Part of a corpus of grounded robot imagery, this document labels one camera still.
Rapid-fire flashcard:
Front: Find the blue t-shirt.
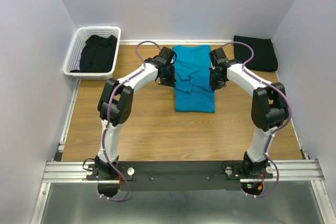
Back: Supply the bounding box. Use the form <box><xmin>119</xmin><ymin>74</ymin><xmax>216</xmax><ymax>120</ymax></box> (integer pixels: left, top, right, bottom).
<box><xmin>173</xmin><ymin>45</ymin><xmax>215</xmax><ymax>113</ymax></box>

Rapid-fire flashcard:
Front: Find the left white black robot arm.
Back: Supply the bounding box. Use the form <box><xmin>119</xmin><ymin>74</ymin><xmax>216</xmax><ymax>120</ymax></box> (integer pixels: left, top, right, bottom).
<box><xmin>94</xmin><ymin>46</ymin><xmax>177</xmax><ymax>179</ymax></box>

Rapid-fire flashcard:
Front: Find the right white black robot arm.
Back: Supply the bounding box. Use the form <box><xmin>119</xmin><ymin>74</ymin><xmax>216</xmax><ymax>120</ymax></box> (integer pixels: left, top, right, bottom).
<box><xmin>209</xmin><ymin>48</ymin><xmax>289</xmax><ymax>178</ymax></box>

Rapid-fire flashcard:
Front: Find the folded black t-shirt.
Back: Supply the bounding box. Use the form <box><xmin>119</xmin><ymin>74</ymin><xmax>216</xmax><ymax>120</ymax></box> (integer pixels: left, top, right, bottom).
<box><xmin>234</xmin><ymin>35</ymin><xmax>278</xmax><ymax>72</ymax></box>

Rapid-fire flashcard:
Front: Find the black t-shirt in basket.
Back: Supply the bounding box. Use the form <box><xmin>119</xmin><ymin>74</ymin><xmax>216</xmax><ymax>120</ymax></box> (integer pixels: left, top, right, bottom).
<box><xmin>71</xmin><ymin>35</ymin><xmax>118</xmax><ymax>73</ymax></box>

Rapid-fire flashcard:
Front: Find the white plastic laundry basket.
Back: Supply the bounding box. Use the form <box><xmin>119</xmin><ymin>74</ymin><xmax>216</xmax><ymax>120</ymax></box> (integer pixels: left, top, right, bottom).
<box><xmin>63</xmin><ymin>26</ymin><xmax>121</xmax><ymax>80</ymax></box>

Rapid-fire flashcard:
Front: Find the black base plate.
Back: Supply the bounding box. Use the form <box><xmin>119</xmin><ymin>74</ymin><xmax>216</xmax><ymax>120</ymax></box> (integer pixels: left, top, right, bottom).
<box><xmin>85</xmin><ymin>161</ymin><xmax>273</xmax><ymax>195</ymax></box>

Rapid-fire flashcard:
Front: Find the aluminium frame rail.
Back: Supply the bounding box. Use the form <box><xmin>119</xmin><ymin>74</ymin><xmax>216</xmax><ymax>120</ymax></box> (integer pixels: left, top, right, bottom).
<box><xmin>33</xmin><ymin>80</ymin><xmax>335</xmax><ymax>223</ymax></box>

